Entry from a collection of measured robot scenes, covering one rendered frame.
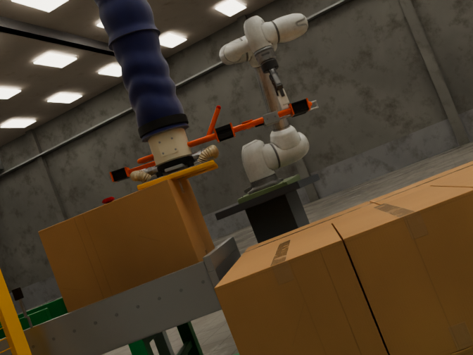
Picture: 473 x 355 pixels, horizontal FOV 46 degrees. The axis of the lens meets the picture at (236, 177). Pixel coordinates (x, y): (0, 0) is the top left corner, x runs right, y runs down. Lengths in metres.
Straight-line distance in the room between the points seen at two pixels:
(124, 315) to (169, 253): 0.30
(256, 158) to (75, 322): 1.37
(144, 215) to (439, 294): 1.20
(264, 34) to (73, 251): 1.23
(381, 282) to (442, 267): 0.17
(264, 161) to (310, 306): 1.57
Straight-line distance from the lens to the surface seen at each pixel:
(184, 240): 2.26
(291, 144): 3.12
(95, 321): 2.25
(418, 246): 1.63
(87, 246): 2.38
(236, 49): 2.83
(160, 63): 2.48
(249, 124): 2.43
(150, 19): 2.56
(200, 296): 2.12
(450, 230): 1.64
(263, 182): 3.08
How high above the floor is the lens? 0.74
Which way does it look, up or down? 3 degrees up
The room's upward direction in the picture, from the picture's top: 22 degrees counter-clockwise
